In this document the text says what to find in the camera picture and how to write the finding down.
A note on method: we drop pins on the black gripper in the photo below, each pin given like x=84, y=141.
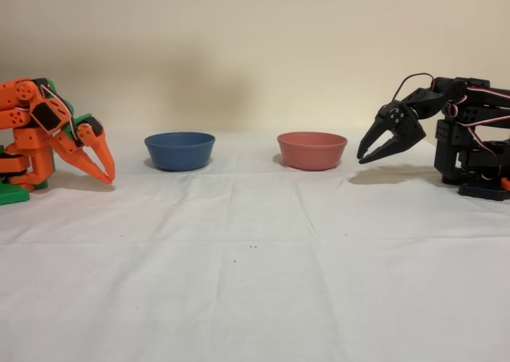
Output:
x=403, y=128

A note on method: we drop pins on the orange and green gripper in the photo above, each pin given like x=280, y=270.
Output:
x=84, y=143

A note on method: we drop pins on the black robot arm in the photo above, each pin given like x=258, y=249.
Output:
x=450, y=138

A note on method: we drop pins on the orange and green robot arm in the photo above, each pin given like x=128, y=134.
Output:
x=28, y=138

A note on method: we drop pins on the red bowl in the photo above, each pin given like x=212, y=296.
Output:
x=312, y=150

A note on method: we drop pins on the blue bowl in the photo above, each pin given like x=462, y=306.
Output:
x=179, y=152

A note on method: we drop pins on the small orange clamp knob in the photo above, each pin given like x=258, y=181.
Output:
x=506, y=183

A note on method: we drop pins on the white tablecloth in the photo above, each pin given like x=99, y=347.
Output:
x=239, y=298

